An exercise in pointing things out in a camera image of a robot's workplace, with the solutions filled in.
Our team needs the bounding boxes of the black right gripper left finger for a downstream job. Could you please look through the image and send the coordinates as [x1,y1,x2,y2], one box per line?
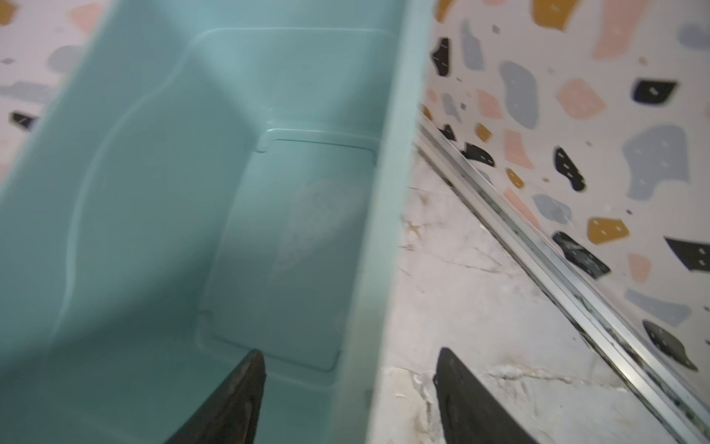
[166,349,266,444]

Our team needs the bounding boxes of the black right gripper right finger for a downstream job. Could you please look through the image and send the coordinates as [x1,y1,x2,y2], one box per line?
[434,347,536,444]

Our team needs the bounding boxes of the teal plastic storage box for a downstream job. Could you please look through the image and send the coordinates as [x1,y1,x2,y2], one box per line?
[1,1,433,443]

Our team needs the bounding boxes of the aluminium wall frame strip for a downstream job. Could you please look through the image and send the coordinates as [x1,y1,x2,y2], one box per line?
[418,112,709,443]

